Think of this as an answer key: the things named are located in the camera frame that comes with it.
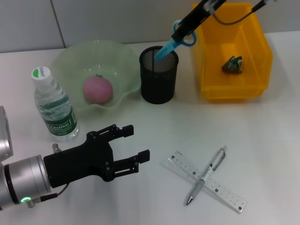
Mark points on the black mesh pen cup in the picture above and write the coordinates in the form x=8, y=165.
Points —
x=158, y=79

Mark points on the clear plastic ruler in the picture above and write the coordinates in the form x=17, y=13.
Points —
x=225, y=189

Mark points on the green glass fruit plate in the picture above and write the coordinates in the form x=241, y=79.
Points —
x=68, y=61

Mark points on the green plastic wrapper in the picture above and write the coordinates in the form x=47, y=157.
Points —
x=232, y=64

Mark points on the grey white pen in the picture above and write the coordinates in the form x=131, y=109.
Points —
x=211, y=168

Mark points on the blue scissors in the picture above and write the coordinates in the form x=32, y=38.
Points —
x=166, y=50

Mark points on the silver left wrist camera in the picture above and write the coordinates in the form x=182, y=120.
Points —
x=4, y=136

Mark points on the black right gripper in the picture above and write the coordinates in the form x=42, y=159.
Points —
x=204, y=11

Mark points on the yellow plastic bin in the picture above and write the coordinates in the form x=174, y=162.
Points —
x=232, y=70

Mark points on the clear green-label water bottle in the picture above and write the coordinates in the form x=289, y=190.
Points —
x=57, y=117

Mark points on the pink peach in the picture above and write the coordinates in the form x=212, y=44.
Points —
x=97, y=90

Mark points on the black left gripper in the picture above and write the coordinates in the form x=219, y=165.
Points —
x=79, y=161

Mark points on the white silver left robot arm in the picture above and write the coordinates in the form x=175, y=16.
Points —
x=23, y=180

